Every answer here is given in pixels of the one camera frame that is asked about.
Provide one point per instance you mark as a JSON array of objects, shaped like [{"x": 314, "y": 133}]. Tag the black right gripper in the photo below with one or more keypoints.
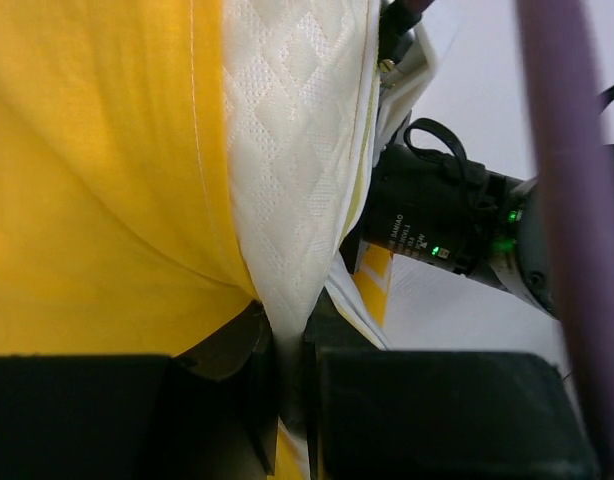
[{"x": 427, "y": 201}]

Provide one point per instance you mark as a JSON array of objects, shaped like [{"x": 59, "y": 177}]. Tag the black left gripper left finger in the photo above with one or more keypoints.
[{"x": 209, "y": 413}]

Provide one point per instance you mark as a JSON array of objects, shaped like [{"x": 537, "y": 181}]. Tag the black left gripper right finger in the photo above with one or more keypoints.
[{"x": 392, "y": 414}]

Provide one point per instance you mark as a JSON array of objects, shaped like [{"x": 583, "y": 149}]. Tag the cream foam pillow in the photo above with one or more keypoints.
[{"x": 301, "y": 103}]

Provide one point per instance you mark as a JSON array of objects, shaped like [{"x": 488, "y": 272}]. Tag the yellow printed pillowcase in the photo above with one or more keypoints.
[{"x": 117, "y": 230}]

